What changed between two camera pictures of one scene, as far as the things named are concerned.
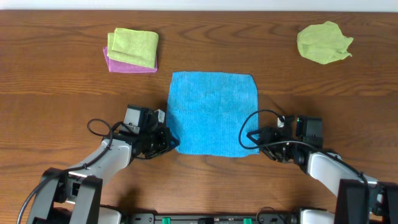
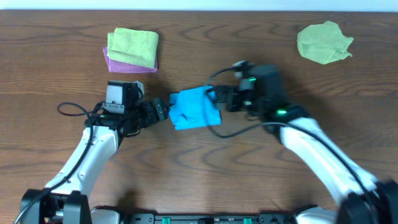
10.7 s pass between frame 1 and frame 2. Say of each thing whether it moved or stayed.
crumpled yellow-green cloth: stayed
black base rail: stayed
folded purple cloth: stayed
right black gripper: moved
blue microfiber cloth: moved
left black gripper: moved
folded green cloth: stayed
